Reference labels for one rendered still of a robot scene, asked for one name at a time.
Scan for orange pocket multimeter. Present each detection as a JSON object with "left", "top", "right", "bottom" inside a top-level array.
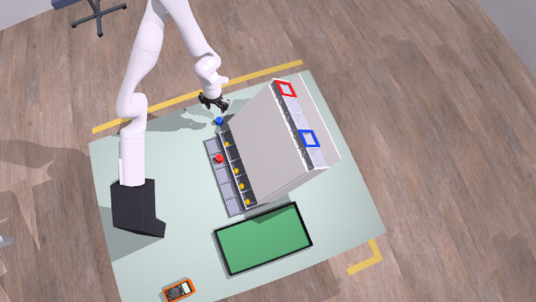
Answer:
[{"left": 163, "top": 279, "right": 196, "bottom": 302}]

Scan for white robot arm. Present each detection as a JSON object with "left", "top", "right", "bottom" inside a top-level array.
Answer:
[{"left": 115, "top": 0, "right": 228, "bottom": 186}]

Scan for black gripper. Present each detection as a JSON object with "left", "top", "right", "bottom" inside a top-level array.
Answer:
[{"left": 198, "top": 92, "right": 230, "bottom": 114}]

